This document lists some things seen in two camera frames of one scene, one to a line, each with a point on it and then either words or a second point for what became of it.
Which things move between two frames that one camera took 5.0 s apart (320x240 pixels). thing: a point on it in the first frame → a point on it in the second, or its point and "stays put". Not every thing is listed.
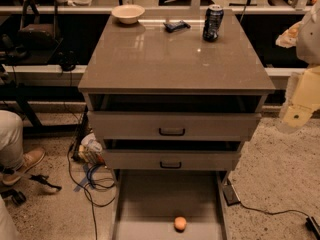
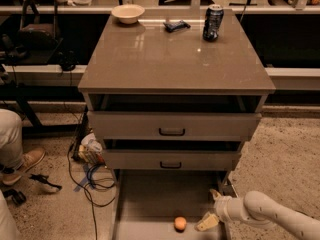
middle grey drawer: [170, 160] stays put
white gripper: [310, 39] → [222, 205]
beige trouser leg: [11, 140] stays put
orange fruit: [180, 223] stays put
